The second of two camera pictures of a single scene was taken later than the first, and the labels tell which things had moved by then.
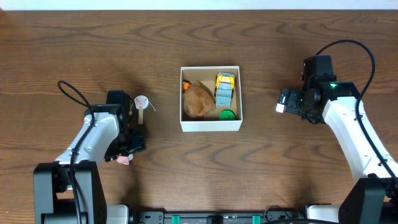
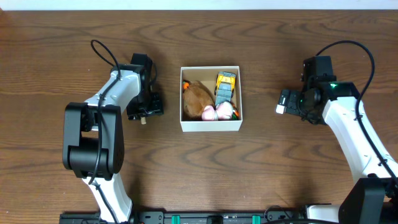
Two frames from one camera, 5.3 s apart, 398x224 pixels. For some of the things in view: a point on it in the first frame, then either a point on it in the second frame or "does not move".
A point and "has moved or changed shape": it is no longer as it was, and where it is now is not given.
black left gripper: x=131 y=147 to x=146 y=111
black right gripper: x=291 y=106 does not move
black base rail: x=274 y=214 does not move
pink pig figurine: x=122 y=159 has moved or changed shape
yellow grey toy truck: x=224 y=87 does not move
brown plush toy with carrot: x=197 y=101 does not move
